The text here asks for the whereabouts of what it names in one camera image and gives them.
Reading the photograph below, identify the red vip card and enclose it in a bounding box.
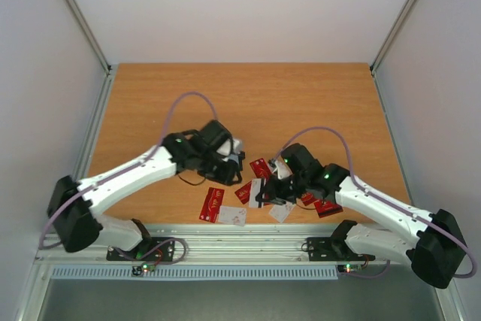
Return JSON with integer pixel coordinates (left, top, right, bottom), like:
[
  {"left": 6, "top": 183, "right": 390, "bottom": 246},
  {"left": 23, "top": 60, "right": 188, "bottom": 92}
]
[
  {"left": 301, "top": 192, "right": 318, "bottom": 207},
  {"left": 234, "top": 181, "right": 252, "bottom": 204},
  {"left": 199, "top": 192, "right": 223, "bottom": 223},
  {"left": 313, "top": 200, "right": 341, "bottom": 213}
]

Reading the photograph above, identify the black leather card holder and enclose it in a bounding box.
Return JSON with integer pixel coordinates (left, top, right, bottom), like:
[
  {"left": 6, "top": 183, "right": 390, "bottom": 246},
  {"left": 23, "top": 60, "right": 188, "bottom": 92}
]
[{"left": 228, "top": 151, "right": 246, "bottom": 184}]

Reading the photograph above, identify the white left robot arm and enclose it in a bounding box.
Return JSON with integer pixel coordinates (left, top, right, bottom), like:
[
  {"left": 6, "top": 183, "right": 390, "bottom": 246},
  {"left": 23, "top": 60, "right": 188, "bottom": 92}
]
[{"left": 47, "top": 120, "right": 245, "bottom": 259}]

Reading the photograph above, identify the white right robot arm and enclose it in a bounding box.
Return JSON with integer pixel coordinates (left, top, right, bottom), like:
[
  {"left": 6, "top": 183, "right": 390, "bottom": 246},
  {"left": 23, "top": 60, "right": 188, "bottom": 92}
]
[{"left": 251, "top": 143, "right": 467, "bottom": 289}]

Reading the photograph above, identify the white card right centre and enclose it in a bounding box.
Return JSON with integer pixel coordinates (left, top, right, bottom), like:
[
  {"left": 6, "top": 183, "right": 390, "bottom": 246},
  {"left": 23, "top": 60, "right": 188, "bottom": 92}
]
[{"left": 268, "top": 204, "right": 295, "bottom": 223}]

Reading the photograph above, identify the white card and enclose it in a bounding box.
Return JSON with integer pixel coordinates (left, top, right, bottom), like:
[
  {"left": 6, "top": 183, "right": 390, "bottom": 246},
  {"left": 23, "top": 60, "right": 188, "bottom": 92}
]
[
  {"left": 268, "top": 204, "right": 295, "bottom": 223},
  {"left": 218, "top": 206, "right": 247, "bottom": 226}
]

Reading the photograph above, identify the red card upper centre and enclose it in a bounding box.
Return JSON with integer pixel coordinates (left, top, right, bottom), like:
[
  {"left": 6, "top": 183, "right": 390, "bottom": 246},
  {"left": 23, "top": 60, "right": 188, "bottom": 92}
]
[{"left": 250, "top": 158, "right": 272, "bottom": 179}]

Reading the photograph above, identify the red card under left pile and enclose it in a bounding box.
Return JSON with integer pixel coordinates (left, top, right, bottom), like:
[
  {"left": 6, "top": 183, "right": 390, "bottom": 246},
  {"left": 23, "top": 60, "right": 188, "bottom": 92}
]
[{"left": 208, "top": 187, "right": 225, "bottom": 201}]

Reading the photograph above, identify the red striped card far right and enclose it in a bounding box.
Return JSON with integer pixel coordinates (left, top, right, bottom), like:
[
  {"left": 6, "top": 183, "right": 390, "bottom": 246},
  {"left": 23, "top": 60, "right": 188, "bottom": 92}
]
[{"left": 318, "top": 207, "right": 343, "bottom": 218}]

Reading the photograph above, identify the right small circuit board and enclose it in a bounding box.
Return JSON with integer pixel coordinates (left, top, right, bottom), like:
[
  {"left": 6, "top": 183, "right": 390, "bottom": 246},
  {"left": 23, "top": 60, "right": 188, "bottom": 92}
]
[{"left": 337, "top": 263, "right": 365, "bottom": 274}]

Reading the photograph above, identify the small circuit board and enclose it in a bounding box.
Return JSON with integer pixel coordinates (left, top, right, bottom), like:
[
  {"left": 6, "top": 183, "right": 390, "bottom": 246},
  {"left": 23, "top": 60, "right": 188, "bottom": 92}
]
[
  {"left": 337, "top": 263, "right": 365, "bottom": 274},
  {"left": 132, "top": 264, "right": 156, "bottom": 277}
]

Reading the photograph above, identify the left small circuit board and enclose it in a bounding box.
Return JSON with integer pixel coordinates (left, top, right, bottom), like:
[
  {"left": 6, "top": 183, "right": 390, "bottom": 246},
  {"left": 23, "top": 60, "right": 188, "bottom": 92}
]
[{"left": 132, "top": 264, "right": 156, "bottom": 277}]

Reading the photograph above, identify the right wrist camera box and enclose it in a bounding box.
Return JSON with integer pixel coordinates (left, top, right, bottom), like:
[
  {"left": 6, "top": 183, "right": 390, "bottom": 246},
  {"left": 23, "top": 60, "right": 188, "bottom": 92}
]
[{"left": 268, "top": 159, "right": 292, "bottom": 180}]

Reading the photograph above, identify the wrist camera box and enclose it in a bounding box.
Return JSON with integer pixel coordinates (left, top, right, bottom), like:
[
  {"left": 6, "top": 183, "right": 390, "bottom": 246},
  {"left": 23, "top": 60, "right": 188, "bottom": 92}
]
[
  {"left": 268, "top": 159, "right": 292, "bottom": 180},
  {"left": 217, "top": 138, "right": 244, "bottom": 157}
]

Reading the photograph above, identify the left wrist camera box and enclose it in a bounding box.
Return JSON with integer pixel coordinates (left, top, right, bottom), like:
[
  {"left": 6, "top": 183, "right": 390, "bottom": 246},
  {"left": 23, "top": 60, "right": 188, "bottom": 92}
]
[{"left": 217, "top": 138, "right": 244, "bottom": 157}]

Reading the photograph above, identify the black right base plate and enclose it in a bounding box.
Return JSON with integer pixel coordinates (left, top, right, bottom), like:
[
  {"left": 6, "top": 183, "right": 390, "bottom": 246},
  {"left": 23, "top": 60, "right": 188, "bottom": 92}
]
[{"left": 304, "top": 237, "right": 376, "bottom": 262}]

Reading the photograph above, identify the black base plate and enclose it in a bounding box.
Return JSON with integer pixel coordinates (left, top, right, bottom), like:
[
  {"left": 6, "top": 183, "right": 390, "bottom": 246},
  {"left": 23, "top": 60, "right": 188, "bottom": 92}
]
[
  {"left": 106, "top": 237, "right": 175, "bottom": 262},
  {"left": 304, "top": 237, "right": 376, "bottom": 262}
]

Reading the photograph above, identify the aluminium rail base front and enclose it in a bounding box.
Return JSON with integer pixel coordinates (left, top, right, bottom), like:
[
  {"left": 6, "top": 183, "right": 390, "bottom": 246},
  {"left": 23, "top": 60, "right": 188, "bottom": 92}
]
[{"left": 35, "top": 223, "right": 337, "bottom": 265}]

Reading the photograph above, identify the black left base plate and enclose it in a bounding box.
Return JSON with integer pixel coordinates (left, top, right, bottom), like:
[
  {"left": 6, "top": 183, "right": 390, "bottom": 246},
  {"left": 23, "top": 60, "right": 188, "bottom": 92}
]
[{"left": 106, "top": 237, "right": 175, "bottom": 262}]

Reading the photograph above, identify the grey slotted cable duct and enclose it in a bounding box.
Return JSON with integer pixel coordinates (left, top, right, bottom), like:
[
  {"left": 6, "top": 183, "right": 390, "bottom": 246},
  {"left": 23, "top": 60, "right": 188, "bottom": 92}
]
[{"left": 50, "top": 265, "right": 338, "bottom": 281}]

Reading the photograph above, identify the left aluminium frame post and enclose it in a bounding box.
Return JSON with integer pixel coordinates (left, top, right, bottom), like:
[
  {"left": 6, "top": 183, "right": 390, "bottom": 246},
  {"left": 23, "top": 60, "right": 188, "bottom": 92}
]
[{"left": 41, "top": 0, "right": 113, "bottom": 74}]

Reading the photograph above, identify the aluminium frame post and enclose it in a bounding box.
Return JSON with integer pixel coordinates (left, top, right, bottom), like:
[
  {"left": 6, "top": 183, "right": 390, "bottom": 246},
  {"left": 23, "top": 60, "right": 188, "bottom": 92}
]
[
  {"left": 370, "top": 0, "right": 443, "bottom": 74},
  {"left": 41, "top": 0, "right": 113, "bottom": 74}
]

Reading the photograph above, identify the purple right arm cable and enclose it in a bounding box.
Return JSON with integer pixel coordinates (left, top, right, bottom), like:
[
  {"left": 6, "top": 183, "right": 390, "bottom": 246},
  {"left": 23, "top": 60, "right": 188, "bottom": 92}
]
[{"left": 272, "top": 126, "right": 478, "bottom": 280}]

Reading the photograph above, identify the right aluminium frame post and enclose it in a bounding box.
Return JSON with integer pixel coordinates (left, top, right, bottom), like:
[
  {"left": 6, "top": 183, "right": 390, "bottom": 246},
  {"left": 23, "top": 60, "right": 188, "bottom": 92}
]
[{"left": 370, "top": 0, "right": 443, "bottom": 74}]

